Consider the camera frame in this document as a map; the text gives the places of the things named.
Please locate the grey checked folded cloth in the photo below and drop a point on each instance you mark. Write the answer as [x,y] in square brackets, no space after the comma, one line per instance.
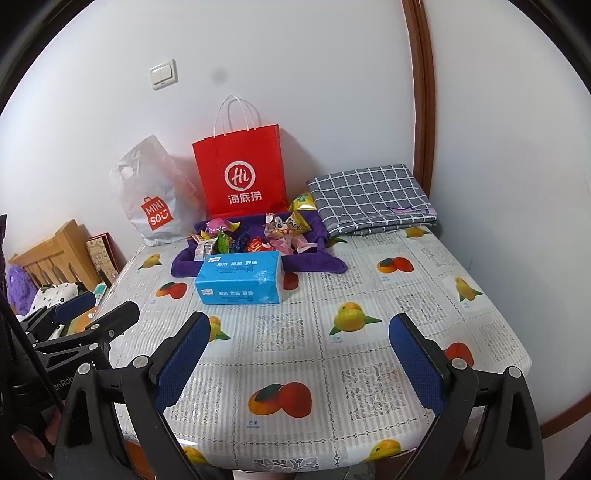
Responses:
[369,198]

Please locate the black white floral pillow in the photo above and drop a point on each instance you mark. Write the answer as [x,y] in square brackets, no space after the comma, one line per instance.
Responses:
[55,293]

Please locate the yellow green snack packet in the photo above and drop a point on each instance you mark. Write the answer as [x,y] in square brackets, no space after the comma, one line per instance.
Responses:
[302,203]

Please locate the pink snack packet yellow ends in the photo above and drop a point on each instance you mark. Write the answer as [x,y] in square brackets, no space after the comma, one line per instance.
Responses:
[219,227]

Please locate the light pink snack packet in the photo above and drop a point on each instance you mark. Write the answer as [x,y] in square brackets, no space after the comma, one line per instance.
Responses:
[285,244]

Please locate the teal white box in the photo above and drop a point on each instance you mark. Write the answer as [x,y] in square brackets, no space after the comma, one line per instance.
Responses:
[100,290]

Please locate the wooden headboard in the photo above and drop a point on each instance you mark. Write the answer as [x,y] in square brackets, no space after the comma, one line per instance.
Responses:
[60,249]

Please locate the red snack packet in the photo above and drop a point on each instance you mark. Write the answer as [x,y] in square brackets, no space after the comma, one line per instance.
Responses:
[256,245]

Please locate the wooden door frame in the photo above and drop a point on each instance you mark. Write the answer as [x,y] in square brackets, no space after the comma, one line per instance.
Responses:
[420,92]

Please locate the white plastic shopping bag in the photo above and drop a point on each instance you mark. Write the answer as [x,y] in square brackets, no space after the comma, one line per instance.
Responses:
[152,184]

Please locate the patterned book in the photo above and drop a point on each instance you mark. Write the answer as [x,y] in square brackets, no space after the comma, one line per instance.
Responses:
[99,258]

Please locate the white light switch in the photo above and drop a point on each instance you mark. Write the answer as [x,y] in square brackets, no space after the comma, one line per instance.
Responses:
[163,74]

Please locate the red paper bag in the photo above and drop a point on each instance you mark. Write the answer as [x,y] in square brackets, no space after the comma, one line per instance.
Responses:
[240,152]

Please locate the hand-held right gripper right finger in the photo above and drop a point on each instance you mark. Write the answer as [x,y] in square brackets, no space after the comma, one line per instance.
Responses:
[415,364]

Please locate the blue tissue box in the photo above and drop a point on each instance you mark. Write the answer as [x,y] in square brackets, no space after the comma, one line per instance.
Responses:
[235,277]

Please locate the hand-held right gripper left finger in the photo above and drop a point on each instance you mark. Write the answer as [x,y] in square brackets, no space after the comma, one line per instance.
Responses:
[178,364]

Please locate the pink panda snack packet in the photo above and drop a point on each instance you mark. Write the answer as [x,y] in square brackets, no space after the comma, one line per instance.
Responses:
[275,225]

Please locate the person's left hand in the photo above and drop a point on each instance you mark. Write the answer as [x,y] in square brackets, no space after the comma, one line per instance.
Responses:
[27,445]

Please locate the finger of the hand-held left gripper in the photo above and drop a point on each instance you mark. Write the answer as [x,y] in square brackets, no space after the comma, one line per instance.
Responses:
[111,321]
[74,304]

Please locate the blue snack packet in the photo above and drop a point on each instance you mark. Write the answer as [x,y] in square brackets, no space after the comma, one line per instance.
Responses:
[238,245]

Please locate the fruit print tablecloth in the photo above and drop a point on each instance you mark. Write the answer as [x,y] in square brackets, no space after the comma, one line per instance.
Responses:
[323,369]

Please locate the yellow black snack packet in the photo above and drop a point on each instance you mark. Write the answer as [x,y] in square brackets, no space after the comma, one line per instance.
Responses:
[298,224]

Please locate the purple towel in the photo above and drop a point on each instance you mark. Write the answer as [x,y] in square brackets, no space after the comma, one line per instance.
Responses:
[318,258]

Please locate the purple plush toy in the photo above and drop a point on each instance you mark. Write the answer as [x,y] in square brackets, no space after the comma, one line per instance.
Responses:
[21,290]

